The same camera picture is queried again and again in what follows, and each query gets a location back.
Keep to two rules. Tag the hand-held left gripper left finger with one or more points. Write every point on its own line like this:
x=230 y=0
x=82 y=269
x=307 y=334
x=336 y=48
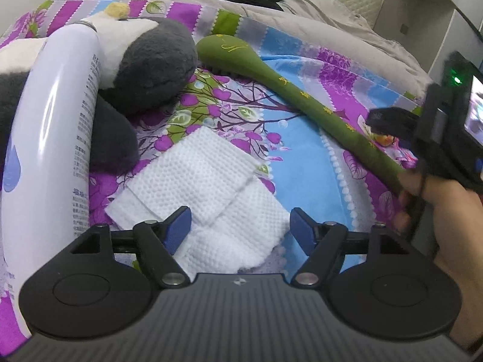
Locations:
x=177 y=230

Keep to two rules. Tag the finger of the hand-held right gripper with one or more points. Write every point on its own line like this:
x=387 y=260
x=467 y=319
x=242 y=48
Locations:
x=388 y=120

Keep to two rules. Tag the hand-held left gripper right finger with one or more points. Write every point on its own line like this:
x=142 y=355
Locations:
x=303 y=230

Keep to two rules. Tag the white textured towel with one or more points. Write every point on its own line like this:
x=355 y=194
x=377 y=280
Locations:
x=203 y=173

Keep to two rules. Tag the green massage hammer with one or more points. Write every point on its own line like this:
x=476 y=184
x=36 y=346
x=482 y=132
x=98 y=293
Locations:
x=302 y=98

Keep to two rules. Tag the person's right forearm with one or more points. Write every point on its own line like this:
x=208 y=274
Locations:
x=468 y=290

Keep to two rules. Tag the person's right hand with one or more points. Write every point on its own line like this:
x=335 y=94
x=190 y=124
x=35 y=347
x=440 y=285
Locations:
x=452 y=207

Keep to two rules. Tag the striped floral bedsheet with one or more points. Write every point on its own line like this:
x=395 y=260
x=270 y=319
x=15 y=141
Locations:
x=302 y=151

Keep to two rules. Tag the grey duvet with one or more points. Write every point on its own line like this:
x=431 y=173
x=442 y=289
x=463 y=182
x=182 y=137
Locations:
x=339 y=34

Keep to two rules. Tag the grey white wardrobe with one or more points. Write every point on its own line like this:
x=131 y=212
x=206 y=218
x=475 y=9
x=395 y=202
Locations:
x=426 y=7

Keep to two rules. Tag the white spray can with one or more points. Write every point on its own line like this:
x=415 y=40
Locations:
x=56 y=139

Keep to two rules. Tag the grey white penguin plush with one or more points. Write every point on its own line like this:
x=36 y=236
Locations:
x=158 y=68

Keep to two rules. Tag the dark wall switch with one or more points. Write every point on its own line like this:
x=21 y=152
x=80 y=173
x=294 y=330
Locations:
x=404 y=28

